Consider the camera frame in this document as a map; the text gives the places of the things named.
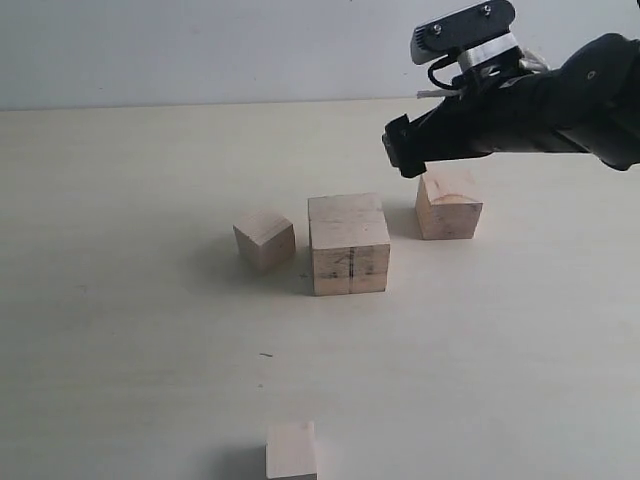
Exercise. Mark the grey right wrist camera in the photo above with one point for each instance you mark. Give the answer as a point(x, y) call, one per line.
point(461, 30)

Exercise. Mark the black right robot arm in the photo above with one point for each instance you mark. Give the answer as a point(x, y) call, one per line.
point(589, 105)

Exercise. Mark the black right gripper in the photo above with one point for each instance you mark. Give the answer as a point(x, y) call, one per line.
point(505, 117)

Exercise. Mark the medium wooden cube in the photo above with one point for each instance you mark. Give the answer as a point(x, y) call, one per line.
point(448, 206)

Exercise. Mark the smallest wooden cube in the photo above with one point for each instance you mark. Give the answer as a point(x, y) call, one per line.
point(290, 451)

